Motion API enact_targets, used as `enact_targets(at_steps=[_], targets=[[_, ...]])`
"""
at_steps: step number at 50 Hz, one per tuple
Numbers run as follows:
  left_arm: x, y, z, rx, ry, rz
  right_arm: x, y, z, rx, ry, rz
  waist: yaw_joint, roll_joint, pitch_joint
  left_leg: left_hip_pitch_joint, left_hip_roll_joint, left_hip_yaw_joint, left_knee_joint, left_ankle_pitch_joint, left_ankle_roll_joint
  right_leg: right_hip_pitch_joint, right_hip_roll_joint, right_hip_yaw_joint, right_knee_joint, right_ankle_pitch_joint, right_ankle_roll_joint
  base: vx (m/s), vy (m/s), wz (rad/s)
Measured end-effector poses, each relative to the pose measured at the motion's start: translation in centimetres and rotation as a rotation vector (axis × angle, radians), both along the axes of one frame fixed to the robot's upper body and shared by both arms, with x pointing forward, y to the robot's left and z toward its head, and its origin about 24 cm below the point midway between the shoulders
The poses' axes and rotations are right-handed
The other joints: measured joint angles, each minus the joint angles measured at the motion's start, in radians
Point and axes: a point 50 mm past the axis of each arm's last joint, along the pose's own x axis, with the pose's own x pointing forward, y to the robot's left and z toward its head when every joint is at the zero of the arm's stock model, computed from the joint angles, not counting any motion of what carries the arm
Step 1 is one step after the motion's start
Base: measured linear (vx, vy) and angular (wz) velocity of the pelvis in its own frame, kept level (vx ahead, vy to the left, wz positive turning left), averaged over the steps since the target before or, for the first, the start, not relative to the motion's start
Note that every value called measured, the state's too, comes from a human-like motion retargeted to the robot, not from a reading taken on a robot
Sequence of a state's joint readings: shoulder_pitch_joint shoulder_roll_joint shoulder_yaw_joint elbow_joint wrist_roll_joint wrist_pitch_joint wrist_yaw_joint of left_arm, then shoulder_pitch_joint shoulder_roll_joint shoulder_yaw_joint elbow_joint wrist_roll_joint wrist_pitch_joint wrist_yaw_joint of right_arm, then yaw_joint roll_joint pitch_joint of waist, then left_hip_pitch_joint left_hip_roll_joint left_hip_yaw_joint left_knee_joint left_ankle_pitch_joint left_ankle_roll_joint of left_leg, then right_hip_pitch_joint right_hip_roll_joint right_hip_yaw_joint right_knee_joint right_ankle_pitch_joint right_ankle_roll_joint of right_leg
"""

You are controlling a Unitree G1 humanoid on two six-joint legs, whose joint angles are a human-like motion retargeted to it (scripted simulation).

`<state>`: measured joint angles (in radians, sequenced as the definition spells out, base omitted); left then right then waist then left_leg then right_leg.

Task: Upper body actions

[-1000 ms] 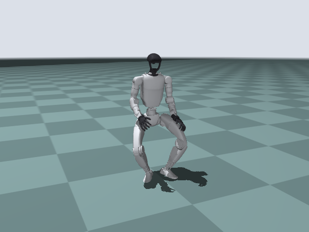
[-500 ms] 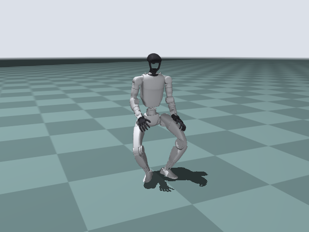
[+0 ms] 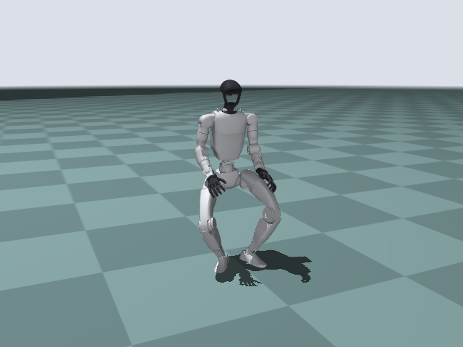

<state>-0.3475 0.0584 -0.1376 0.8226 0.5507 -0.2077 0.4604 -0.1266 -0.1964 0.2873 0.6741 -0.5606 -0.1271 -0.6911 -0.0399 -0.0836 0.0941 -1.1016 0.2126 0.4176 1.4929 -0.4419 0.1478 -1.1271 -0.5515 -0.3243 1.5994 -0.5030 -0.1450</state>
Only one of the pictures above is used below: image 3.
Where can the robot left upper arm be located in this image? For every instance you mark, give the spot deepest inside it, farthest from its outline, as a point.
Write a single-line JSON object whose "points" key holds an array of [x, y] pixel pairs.
{"points": [[252, 133]]}

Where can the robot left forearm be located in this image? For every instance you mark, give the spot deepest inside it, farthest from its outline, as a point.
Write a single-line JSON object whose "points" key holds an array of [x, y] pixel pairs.
{"points": [[257, 160]]}

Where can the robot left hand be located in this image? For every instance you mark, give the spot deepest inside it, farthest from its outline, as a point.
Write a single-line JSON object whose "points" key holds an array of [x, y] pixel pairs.
{"points": [[263, 174]]}

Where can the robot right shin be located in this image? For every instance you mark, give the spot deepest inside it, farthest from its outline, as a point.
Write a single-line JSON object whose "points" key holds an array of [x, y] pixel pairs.
{"points": [[213, 241]]}

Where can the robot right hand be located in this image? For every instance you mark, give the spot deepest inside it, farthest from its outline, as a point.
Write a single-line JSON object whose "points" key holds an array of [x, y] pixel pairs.
{"points": [[213, 181]]}

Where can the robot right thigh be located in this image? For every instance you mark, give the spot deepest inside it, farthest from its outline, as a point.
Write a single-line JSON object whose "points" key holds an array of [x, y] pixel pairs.
{"points": [[207, 203]]}

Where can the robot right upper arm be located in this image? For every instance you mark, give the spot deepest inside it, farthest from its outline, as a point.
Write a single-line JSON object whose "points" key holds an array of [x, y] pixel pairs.
{"points": [[204, 123]]}

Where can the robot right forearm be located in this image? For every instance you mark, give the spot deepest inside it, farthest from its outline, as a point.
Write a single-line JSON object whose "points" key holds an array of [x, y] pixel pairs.
{"points": [[203, 162]]}

